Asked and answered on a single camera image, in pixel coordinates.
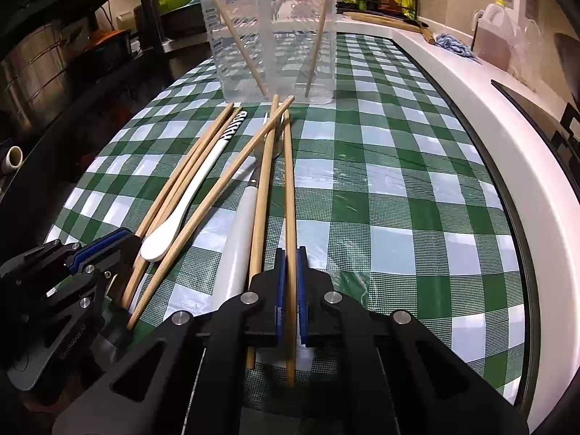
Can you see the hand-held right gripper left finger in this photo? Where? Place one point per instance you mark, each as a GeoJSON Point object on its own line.
{"type": "Point", "coordinates": [281, 294]}

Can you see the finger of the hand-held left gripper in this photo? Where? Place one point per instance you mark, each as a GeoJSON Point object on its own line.
{"type": "Point", "coordinates": [106, 242]}
{"type": "Point", "coordinates": [45, 260]}

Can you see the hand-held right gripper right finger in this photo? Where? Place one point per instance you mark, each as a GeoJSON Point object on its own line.
{"type": "Point", "coordinates": [302, 299]}

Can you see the clear plastic container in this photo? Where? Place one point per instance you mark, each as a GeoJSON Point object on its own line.
{"type": "Point", "coordinates": [272, 54]}

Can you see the white pipe end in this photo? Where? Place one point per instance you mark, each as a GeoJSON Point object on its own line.
{"type": "Point", "coordinates": [12, 158]}

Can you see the green checked tablecloth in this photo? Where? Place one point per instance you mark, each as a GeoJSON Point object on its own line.
{"type": "Point", "coordinates": [385, 190]}

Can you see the large metal pot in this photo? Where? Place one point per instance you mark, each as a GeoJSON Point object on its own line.
{"type": "Point", "coordinates": [31, 77]}

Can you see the orange container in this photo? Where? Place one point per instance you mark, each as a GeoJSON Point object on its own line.
{"type": "Point", "coordinates": [111, 40]}

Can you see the green bowl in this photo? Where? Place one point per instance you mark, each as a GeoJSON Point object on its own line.
{"type": "Point", "coordinates": [174, 2]}

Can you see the wooden spatula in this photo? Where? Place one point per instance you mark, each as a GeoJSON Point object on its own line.
{"type": "Point", "coordinates": [385, 20]}

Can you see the blue cloth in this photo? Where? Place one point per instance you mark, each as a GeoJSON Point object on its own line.
{"type": "Point", "coordinates": [453, 45]}

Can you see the black gas stove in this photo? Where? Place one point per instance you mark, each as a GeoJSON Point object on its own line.
{"type": "Point", "coordinates": [543, 113]}

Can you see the plastic oil jug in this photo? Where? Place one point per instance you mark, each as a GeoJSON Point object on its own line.
{"type": "Point", "coordinates": [494, 40]}

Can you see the clear plastic bottle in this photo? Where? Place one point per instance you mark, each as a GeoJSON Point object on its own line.
{"type": "Point", "coordinates": [528, 54]}

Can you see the dark wok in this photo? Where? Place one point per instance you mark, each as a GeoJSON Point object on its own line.
{"type": "Point", "coordinates": [568, 59]}

